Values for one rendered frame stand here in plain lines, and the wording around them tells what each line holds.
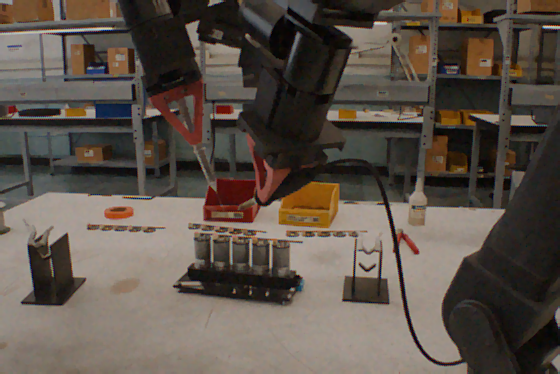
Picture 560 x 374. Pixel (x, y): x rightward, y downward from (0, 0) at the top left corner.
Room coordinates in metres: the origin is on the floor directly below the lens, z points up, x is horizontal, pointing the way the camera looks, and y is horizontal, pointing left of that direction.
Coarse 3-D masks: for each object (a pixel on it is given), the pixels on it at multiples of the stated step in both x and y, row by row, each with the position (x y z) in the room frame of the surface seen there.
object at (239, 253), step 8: (232, 248) 0.63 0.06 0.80; (240, 248) 0.62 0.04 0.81; (248, 248) 0.63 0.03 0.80; (232, 256) 0.63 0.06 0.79; (240, 256) 0.62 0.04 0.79; (248, 256) 0.63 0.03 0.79; (232, 264) 0.63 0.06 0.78; (240, 264) 0.62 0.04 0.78; (248, 264) 0.63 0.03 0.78; (240, 272) 0.63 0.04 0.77
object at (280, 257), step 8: (272, 248) 0.62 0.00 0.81; (288, 248) 0.62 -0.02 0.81; (272, 256) 0.62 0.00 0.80; (280, 256) 0.61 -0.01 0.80; (288, 256) 0.62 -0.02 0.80; (272, 264) 0.62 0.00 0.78; (280, 264) 0.61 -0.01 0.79; (288, 264) 0.62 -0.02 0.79; (272, 272) 0.62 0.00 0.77; (280, 272) 0.61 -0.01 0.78; (288, 272) 0.62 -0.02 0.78
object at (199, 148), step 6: (180, 102) 0.61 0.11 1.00; (180, 108) 0.61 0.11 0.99; (186, 108) 0.61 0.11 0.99; (186, 114) 0.61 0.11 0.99; (186, 120) 0.61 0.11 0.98; (186, 126) 0.61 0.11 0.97; (192, 126) 0.61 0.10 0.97; (192, 132) 0.61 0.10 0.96; (198, 144) 0.61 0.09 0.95; (198, 150) 0.61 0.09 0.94; (204, 150) 0.62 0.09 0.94; (198, 156) 0.61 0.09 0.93; (204, 156) 0.61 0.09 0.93; (204, 162) 0.61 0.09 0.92; (204, 168) 0.61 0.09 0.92; (210, 168) 0.62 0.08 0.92; (210, 174) 0.62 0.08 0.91; (210, 180) 0.62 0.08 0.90
